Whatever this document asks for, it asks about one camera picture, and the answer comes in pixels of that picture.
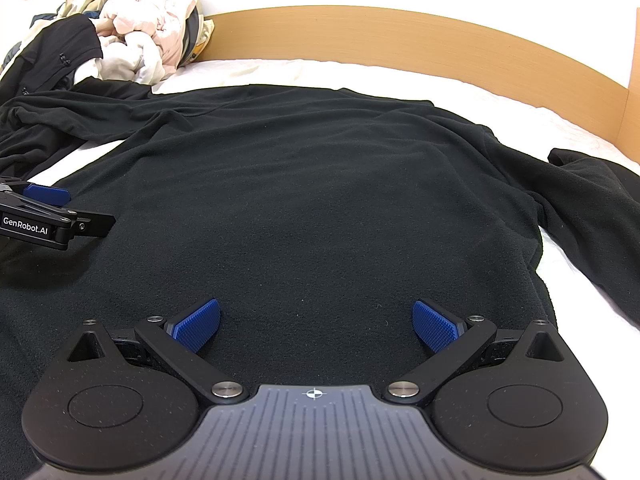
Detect yellow grey garment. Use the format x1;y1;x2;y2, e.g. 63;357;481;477
179;7;217;67

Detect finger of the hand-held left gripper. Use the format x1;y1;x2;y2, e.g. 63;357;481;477
60;211;117;242
0;176;72;209

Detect pink padded jacket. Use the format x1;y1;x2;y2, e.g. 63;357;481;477
97;0;199;69

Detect white crumpled garment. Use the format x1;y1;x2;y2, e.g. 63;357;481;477
74;32;167;86

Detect black fleece sweater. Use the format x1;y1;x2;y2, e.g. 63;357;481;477
0;82;640;443

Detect black suit jacket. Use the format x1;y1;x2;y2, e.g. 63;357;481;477
0;14;153;111

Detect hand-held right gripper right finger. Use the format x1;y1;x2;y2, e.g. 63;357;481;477
385;300;565;403

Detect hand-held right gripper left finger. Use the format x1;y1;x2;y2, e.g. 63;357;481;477
65;299;248;403

